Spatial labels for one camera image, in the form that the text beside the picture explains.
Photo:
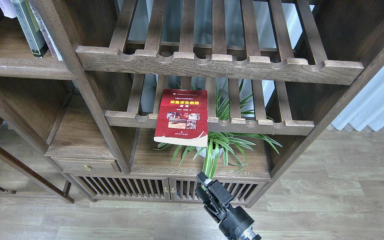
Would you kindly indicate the green and black book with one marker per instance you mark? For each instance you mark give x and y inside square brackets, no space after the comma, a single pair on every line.
[30,27]

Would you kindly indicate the white standing book on shelf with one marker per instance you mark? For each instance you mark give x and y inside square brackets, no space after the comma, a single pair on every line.
[50,43]

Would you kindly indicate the green spider plant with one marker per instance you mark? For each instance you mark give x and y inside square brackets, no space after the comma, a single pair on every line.
[219,144]

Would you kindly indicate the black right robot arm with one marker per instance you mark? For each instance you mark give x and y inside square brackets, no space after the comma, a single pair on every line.
[234,223]

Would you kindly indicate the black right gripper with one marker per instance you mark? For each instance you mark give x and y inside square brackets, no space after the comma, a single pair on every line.
[234,223]

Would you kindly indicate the dark wooden bookshelf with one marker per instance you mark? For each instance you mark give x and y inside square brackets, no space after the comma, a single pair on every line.
[303,61]

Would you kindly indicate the red paperback book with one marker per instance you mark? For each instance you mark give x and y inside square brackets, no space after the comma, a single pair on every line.
[182,118]

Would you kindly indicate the white cream paperback book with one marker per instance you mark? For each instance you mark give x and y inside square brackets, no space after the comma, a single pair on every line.
[7,9]

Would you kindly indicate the white curtain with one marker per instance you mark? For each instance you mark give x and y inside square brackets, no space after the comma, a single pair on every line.
[366,110]

